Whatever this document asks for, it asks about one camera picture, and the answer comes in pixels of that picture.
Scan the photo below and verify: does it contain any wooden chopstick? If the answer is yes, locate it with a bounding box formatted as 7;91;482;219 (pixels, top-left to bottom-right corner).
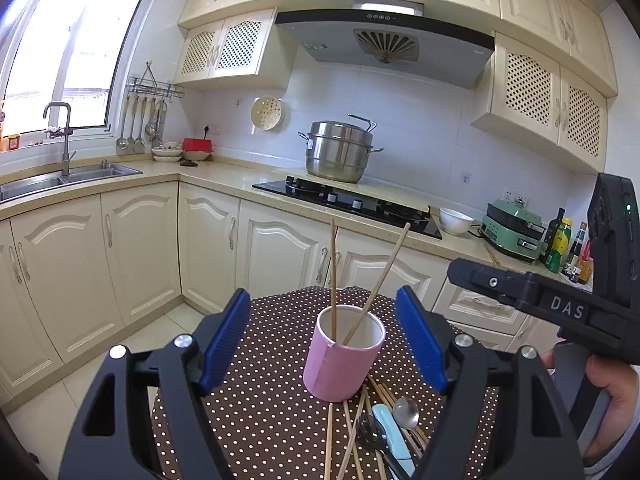
323;403;334;480
368;374;426;448
338;400;363;480
341;222;411;346
330;218;337;342
336;387;368;480

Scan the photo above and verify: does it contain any silver metal spoon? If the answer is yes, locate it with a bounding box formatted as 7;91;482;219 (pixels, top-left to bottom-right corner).
392;396;426;450

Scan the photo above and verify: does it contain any kitchen faucet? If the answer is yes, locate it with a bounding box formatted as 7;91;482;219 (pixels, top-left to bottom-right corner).
42;101;75;178

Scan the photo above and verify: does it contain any person's right hand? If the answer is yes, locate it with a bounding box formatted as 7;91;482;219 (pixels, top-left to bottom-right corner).
542;344;639;479

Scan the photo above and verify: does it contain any green oil bottle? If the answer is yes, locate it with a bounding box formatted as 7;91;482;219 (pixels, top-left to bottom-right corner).
544;217;573;273

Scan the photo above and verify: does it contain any green electric cooker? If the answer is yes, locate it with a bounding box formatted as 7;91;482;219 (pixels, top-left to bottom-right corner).
480;200;546;262

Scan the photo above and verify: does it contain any light blue utensil case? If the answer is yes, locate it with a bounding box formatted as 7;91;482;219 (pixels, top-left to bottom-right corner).
372;403;416;476

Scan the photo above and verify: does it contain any brown polka dot tablecloth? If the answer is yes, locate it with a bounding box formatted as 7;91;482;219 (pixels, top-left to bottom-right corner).
150;285;501;480

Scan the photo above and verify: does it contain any white bowl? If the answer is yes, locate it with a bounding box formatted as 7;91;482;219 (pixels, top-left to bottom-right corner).
438;208;474;235

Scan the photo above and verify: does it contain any pink utensil holder cup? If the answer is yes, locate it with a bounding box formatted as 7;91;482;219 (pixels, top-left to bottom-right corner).
303;304;386;403

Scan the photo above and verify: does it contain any wooden chopstick in cup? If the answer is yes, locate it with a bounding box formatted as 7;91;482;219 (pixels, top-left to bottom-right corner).
330;218;337;342
341;222;411;346

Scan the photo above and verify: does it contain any black gas stove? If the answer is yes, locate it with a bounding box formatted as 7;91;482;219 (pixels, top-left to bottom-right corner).
253;176;442;240

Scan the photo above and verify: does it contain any steel sink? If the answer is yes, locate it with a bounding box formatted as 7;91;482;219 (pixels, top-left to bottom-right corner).
1;160;141;204

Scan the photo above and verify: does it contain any red container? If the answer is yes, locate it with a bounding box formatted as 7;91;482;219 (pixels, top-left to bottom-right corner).
182;138;213;162

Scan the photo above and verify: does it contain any stainless steel steamer pot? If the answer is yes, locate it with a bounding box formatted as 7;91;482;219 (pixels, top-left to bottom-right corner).
298;114;383;183

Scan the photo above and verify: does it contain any hanging utensil rack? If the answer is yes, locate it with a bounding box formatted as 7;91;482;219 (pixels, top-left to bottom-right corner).
115;61;184;155

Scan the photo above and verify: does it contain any range hood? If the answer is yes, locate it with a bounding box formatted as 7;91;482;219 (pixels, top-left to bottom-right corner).
276;1;496;89

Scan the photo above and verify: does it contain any round perforated plate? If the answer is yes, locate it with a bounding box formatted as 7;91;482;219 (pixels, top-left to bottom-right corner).
250;96;283;131

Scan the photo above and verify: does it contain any window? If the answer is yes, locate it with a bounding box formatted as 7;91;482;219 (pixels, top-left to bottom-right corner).
1;0;142;136

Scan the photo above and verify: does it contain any black handled spoon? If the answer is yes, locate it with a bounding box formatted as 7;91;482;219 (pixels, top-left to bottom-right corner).
356;414;410;480

